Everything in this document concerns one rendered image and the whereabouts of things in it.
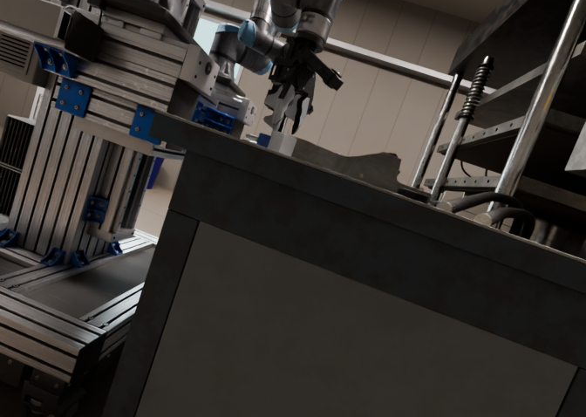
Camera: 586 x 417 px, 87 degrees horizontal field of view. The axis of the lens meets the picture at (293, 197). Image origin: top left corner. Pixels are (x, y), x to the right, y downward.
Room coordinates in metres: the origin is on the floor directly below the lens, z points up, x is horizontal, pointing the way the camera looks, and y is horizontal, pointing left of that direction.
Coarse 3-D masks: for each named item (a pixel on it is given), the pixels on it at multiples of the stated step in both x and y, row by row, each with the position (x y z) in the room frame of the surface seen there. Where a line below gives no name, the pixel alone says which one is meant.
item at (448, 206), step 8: (488, 192) 0.92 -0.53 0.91; (456, 200) 0.69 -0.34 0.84; (464, 200) 0.72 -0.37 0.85; (472, 200) 0.76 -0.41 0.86; (480, 200) 0.81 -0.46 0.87; (488, 200) 0.88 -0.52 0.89; (440, 208) 0.65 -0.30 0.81; (448, 208) 0.64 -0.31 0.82; (456, 208) 0.66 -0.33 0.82; (464, 208) 0.71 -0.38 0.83
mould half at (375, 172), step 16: (304, 144) 1.03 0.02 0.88; (304, 160) 1.03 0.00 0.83; (320, 160) 1.02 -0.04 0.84; (336, 160) 1.02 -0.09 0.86; (352, 160) 1.02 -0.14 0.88; (368, 160) 1.01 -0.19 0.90; (384, 160) 1.01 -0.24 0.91; (400, 160) 1.00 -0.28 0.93; (352, 176) 1.01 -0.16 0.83; (368, 176) 1.01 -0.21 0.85; (384, 176) 1.00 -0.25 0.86; (416, 192) 0.99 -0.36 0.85
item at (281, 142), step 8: (248, 136) 0.77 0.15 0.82; (256, 136) 0.76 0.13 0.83; (264, 136) 0.72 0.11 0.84; (272, 136) 0.71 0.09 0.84; (280, 136) 0.69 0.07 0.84; (288, 136) 0.70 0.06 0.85; (264, 144) 0.72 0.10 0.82; (272, 144) 0.70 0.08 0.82; (280, 144) 0.69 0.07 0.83; (288, 144) 0.71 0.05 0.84; (280, 152) 0.69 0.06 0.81; (288, 152) 0.72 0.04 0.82
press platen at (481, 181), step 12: (432, 180) 2.08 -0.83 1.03; (456, 180) 1.68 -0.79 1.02; (468, 180) 1.53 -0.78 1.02; (480, 180) 1.41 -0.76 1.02; (492, 180) 1.31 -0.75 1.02; (528, 180) 1.13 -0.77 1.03; (528, 192) 1.13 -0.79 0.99; (540, 192) 1.12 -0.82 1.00; (552, 192) 1.12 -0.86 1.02; (564, 192) 1.12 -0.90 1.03; (564, 204) 1.12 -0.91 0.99; (576, 204) 1.11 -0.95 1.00
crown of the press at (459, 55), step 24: (504, 0) 1.72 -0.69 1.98; (528, 0) 1.42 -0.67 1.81; (552, 0) 1.38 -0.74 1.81; (480, 24) 1.97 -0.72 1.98; (504, 24) 1.62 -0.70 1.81; (528, 24) 1.56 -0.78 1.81; (552, 24) 1.51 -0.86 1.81; (480, 48) 1.88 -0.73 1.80; (504, 48) 1.80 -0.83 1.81; (528, 48) 1.73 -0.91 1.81; (552, 48) 1.66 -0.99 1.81; (504, 72) 2.05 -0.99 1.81
